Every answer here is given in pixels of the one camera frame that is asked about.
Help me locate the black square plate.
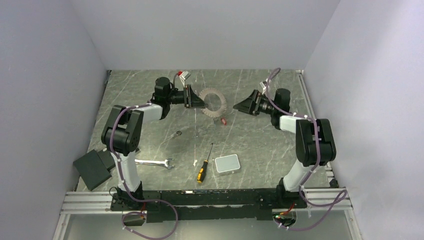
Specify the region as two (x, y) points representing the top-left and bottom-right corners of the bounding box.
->
(73, 150), (112, 191)
(97, 150), (116, 172)

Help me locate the purple cable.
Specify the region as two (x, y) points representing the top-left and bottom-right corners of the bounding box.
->
(109, 72), (180, 240)
(264, 67), (349, 232)

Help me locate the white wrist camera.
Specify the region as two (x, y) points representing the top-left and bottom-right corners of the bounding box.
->
(259, 80), (267, 95)
(177, 70), (191, 87)

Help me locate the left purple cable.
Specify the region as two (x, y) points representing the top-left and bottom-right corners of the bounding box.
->
(109, 72), (180, 240)

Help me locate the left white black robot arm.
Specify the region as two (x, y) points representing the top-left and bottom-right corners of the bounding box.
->
(101, 77), (208, 210)

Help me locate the grey rectangular tin box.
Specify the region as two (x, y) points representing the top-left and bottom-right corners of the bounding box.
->
(214, 154), (241, 174)

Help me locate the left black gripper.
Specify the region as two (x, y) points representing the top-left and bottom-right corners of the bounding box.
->
(166, 84), (209, 109)

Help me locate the black square plate rear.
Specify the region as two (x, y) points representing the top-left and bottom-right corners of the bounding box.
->
(97, 150), (116, 172)

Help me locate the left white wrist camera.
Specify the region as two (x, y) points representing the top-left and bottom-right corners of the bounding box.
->
(177, 70), (191, 87)

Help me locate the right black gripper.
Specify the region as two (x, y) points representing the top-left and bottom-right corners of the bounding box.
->
(233, 90), (278, 117)

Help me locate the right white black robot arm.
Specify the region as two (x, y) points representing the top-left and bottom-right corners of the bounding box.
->
(233, 88), (337, 208)

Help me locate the yellow black screwdriver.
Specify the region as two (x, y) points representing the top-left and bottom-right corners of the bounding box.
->
(196, 142), (214, 183)

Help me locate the black square plate front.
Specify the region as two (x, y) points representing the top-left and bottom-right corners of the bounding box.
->
(73, 150), (112, 191)

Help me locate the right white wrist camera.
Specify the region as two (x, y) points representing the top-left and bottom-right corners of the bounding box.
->
(259, 80), (267, 95)

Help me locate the silver open-end wrench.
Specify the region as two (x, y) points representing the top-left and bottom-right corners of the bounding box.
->
(135, 158), (175, 170)

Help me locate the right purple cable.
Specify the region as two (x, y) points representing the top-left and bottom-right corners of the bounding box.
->
(264, 67), (349, 232)

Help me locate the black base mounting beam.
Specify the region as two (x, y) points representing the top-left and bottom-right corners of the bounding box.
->
(110, 185), (307, 223)

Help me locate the aluminium extrusion rail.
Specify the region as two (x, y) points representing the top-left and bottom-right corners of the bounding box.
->
(60, 191), (112, 215)

